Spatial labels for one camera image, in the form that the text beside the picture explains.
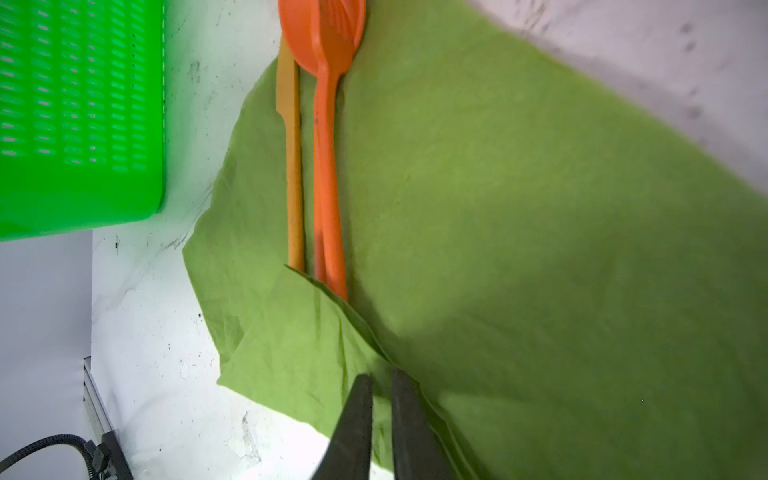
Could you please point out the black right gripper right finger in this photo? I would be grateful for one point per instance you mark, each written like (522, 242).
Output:
(417, 453)

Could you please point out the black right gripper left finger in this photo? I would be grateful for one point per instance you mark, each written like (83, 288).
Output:
(348, 455)

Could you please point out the green paper napkin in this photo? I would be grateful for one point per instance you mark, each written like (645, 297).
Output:
(579, 292)

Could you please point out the orange plastic spoon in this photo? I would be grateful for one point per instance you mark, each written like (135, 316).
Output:
(324, 37)

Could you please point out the orange plastic fork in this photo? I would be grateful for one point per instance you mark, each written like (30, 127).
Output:
(319, 257)

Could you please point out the bright green plastic basket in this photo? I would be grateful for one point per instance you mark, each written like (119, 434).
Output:
(83, 104)

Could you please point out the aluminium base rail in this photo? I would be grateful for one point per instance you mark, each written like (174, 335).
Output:
(108, 459)

